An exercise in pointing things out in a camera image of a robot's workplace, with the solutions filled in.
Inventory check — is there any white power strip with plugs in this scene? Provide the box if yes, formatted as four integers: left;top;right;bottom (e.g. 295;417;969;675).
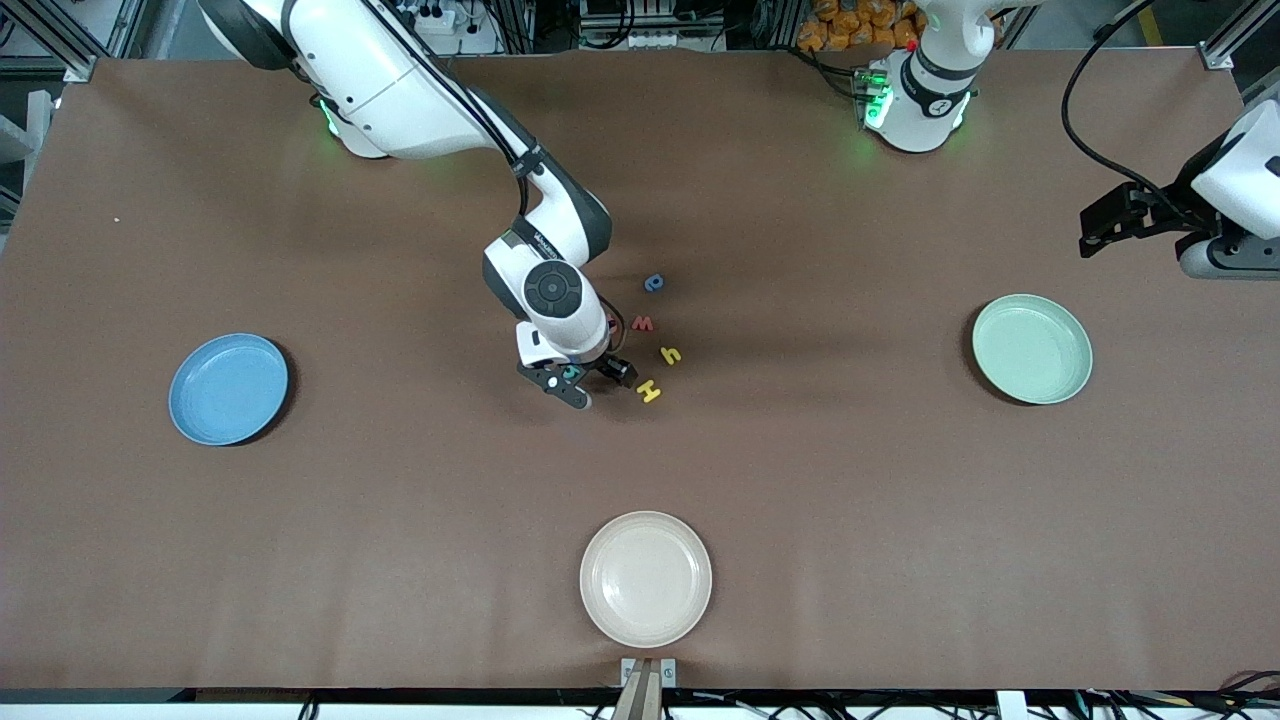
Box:
400;0;463;36

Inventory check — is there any beige plate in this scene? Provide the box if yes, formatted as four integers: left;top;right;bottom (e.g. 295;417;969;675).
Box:
579;511;714;649

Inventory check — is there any pile of orange objects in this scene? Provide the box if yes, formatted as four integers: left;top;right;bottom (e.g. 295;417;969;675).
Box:
797;0;926;53

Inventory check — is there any aluminium frame profile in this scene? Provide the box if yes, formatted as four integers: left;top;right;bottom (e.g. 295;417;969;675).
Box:
1200;0;1280;73
0;0;151;83

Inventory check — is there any green plate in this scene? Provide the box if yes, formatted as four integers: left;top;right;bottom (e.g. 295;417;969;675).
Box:
972;293;1094;406

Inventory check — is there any metal table bracket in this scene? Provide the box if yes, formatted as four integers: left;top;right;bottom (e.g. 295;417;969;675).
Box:
620;657;677;691

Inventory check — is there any blue plate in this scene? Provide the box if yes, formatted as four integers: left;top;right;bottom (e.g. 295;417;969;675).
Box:
168;333;290;447

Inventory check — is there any brown table mat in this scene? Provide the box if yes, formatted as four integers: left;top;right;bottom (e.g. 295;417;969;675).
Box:
0;48;1280;693

